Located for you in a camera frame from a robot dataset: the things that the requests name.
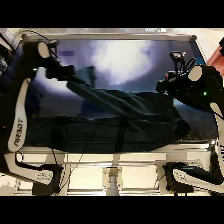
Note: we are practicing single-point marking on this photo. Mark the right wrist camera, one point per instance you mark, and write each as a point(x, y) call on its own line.
point(176, 56)

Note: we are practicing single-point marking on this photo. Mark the blue jeans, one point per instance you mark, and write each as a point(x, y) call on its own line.
point(110, 130)

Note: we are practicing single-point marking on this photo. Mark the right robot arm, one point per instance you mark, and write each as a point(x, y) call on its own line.
point(204, 87)

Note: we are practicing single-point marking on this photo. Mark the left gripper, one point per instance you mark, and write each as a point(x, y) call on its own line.
point(62, 72)

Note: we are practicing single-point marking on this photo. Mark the silver frame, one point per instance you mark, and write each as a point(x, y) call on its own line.
point(143, 156)

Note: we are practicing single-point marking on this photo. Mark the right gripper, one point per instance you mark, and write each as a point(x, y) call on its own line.
point(165, 86)

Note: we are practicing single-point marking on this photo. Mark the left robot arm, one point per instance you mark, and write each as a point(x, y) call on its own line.
point(19, 113)

